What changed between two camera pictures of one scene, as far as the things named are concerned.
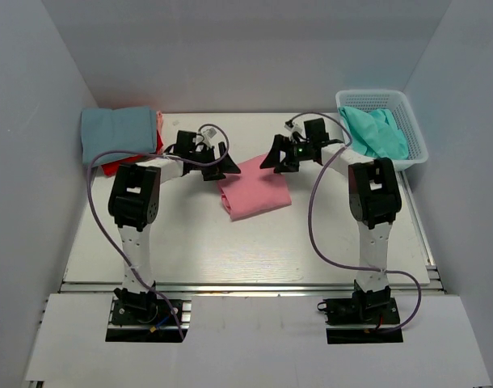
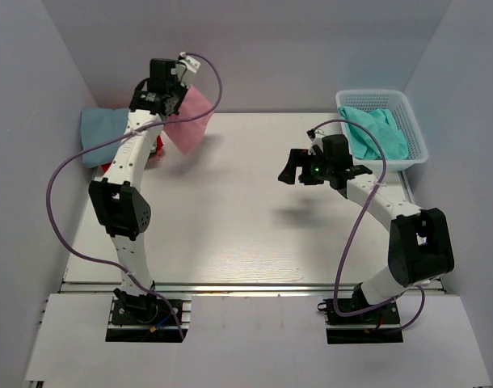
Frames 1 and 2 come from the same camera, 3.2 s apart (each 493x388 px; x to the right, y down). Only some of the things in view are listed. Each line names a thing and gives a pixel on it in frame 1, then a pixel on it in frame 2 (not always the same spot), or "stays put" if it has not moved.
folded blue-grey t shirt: (130, 128) stays put
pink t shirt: (254, 191) -> (187, 134)
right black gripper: (288, 153) -> (305, 169)
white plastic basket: (397, 102) stays put
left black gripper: (214, 162) -> (175, 102)
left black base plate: (157, 324) stays put
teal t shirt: (376, 132) stays put
